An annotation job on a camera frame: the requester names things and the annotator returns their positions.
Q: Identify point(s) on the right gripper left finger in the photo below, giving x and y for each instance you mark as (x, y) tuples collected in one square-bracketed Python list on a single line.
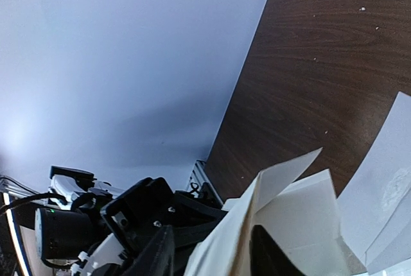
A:
[(155, 252)]

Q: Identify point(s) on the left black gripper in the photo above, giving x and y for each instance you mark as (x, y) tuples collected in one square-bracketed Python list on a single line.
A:
[(137, 215)]

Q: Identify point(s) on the pale blue envelope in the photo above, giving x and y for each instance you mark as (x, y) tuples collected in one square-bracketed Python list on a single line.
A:
[(375, 204)]

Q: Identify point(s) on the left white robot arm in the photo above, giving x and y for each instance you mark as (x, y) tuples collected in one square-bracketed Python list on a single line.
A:
[(83, 238)]

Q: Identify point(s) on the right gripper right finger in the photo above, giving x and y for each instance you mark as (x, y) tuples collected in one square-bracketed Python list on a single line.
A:
[(267, 258)]

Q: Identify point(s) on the aluminium front rail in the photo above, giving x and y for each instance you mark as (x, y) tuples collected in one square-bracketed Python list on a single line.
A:
[(200, 186)]

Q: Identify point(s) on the cream letter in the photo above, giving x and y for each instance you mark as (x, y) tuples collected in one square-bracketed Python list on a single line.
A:
[(301, 216)]

